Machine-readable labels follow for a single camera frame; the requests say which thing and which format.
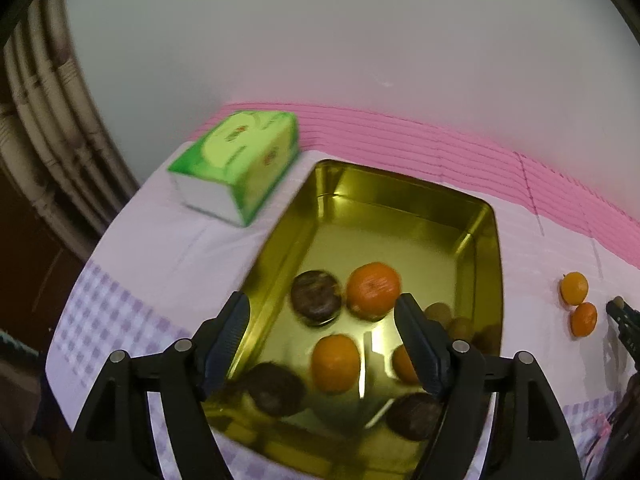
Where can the dark purple mangosteen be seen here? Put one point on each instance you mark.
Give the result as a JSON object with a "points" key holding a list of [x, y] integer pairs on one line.
{"points": [[272, 387], [410, 417], [315, 300]]}

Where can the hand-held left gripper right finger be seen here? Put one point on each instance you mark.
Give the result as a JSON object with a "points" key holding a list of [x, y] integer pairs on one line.
{"points": [[417, 350]]}

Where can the rattan furniture frame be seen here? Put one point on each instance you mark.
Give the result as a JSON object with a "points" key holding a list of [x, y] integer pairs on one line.
{"points": [[50, 100]]}

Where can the green tissue pack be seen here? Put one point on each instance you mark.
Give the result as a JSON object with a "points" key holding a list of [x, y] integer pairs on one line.
{"points": [[230, 145]]}

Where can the small orange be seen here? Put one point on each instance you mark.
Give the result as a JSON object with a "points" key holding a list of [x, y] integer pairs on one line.
{"points": [[335, 362], [374, 290], [401, 365], [584, 319]]}

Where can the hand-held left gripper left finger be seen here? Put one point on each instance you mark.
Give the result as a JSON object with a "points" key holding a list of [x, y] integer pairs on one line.
{"points": [[227, 347]]}

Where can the pink ribbed mat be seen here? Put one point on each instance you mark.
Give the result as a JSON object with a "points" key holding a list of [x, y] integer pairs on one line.
{"points": [[400, 135]]}

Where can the green grape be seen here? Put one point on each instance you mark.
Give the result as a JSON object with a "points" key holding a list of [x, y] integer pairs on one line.
{"points": [[461, 329], [441, 312], [487, 341]]}

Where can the gold tin box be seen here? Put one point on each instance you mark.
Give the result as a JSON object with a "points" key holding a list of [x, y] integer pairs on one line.
{"points": [[390, 230]]}

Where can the yellowish orange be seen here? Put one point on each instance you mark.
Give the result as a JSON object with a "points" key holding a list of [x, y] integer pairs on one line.
{"points": [[574, 287]]}

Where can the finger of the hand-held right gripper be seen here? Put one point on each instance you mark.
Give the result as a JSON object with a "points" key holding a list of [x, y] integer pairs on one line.
{"points": [[627, 325]]}

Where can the white cloth with purple checks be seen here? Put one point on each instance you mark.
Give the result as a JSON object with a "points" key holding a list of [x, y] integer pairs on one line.
{"points": [[150, 245]]}

